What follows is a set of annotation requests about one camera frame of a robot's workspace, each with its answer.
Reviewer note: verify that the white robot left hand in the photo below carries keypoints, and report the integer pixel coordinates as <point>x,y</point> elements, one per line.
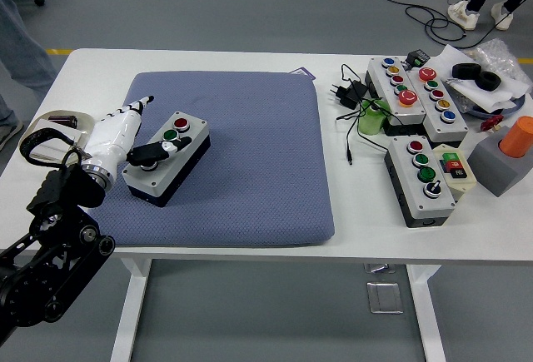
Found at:
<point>112,141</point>

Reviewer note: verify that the grey four-button control box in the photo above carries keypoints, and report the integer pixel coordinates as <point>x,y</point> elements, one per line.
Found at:
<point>195,129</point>
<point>433,204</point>

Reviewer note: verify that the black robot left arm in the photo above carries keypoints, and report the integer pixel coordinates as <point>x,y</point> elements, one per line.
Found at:
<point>62,254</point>

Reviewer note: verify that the grey five-button control box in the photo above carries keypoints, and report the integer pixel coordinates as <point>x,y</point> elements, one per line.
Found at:
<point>412,114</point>
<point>433,125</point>

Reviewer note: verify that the small dark cylinder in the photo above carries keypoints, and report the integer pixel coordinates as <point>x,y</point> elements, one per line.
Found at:
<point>62,121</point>

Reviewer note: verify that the white shallow dish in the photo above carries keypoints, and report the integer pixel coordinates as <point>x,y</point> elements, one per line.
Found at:
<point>62,113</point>

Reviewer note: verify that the blue-grey woven mat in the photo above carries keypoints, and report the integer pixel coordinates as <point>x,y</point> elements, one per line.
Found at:
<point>250,150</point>

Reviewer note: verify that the white table leg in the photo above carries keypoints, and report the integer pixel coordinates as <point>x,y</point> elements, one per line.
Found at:
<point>426,316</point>
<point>129,316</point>

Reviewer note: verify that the purple card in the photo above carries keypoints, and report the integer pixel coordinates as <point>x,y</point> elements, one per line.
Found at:
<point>304,72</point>

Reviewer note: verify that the black power adapter plug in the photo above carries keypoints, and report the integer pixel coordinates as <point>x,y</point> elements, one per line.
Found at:
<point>350,93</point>

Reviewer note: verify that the green plastic cylinder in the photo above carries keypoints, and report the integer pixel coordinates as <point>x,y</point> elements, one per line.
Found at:
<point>370,122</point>

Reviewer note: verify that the small metal floor plate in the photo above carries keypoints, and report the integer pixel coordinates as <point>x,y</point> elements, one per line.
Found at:
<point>379,269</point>

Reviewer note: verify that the metal floor socket plate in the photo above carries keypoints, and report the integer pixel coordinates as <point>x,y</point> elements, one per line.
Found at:
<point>384,297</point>

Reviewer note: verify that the small black terminal block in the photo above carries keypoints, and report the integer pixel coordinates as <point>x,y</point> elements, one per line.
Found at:
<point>417,58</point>

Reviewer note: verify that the white foam sheet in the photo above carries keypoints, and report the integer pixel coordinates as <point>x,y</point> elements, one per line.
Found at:
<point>445,60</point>

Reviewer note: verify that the red valve knob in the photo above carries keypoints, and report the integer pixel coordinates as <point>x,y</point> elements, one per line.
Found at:
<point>490,123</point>

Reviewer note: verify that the grey block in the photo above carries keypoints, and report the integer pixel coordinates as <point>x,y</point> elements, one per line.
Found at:
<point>495,170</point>

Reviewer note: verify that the clear bubble wrap bag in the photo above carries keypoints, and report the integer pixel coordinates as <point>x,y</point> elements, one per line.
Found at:
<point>499,56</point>

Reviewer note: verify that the orange cylinder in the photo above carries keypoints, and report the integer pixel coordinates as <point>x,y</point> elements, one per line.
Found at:
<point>518,137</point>

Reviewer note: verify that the white wall switch plate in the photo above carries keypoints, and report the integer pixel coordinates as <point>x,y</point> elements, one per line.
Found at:
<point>46,150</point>

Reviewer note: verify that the cream small switch box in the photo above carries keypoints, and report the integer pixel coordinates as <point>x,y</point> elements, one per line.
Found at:
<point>441,152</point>

